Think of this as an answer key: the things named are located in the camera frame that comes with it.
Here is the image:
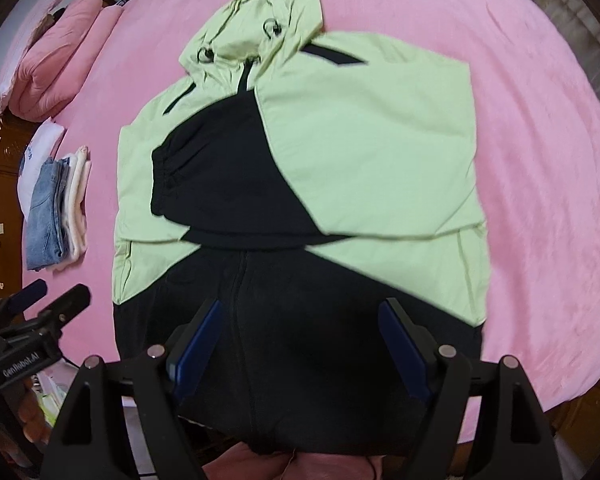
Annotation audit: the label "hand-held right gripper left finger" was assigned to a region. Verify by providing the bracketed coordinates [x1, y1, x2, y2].
[40, 297, 226, 480]

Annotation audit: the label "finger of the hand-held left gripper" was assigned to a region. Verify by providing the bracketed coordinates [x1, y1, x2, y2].
[34, 283, 92, 332]
[5, 280, 49, 317]

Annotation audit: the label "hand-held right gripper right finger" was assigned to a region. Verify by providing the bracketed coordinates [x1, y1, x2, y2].
[377, 297, 563, 480]

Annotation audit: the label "green and black hooded jacket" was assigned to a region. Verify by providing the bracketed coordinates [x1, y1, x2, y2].
[111, 0, 492, 456]

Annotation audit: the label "folded cream clothes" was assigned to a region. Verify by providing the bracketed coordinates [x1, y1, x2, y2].
[55, 145, 92, 273]

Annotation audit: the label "person's left hand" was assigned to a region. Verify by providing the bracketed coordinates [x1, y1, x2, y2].
[21, 375, 57, 443]

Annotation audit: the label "patterned plastic bag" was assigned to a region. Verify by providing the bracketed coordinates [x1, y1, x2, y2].
[32, 355, 81, 426]

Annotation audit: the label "folded blue jeans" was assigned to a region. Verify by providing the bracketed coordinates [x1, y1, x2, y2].
[25, 157, 73, 272]

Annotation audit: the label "small white printed pillow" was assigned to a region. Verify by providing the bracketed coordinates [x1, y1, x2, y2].
[17, 119, 66, 211]

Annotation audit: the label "pink bed sheet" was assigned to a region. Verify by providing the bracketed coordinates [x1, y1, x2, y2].
[0, 0, 600, 446]

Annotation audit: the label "pink pillow with lace trim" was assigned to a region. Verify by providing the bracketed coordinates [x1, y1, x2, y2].
[0, 0, 71, 111]

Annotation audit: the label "folded pink quilt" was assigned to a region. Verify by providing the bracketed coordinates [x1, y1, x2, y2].
[7, 0, 123, 122]

